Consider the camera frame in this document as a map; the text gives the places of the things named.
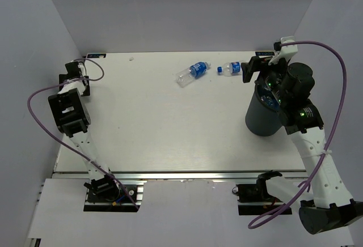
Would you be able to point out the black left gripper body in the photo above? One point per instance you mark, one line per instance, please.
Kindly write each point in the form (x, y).
(62, 78)

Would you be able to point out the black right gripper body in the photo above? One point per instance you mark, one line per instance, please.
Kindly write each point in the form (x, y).
(272, 75)

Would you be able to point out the clear bottle blue label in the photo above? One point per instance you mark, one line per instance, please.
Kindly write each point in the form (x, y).
(230, 69)

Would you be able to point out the dark grey bin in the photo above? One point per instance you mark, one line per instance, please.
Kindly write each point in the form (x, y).
(262, 114)

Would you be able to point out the crushed bottle blue label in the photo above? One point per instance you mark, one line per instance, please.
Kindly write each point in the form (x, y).
(192, 73)

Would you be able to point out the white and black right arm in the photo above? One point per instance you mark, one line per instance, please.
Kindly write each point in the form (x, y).
(330, 205)

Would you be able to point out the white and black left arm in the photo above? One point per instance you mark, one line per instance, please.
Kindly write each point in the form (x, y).
(72, 119)

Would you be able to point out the blue corner tag right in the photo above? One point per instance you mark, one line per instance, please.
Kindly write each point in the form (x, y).
(264, 53)

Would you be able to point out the blue corner tag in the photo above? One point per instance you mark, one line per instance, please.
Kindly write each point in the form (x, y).
(264, 53)
(96, 55)

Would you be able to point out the blue corner tag left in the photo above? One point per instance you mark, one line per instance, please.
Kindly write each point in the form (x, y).
(96, 55)

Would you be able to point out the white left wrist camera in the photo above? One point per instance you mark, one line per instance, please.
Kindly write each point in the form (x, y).
(82, 68)

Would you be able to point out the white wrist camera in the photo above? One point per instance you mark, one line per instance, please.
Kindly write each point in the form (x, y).
(82, 68)
(284, 48)

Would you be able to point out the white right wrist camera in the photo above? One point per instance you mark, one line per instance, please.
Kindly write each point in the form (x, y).
(284, 48)

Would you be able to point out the aluminium front rail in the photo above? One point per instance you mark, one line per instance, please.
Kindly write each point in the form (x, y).
(180, 175)

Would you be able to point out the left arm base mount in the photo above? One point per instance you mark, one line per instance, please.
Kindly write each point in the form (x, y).
(117, 202)

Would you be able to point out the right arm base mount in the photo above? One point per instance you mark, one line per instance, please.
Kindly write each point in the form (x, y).
(253, 199)

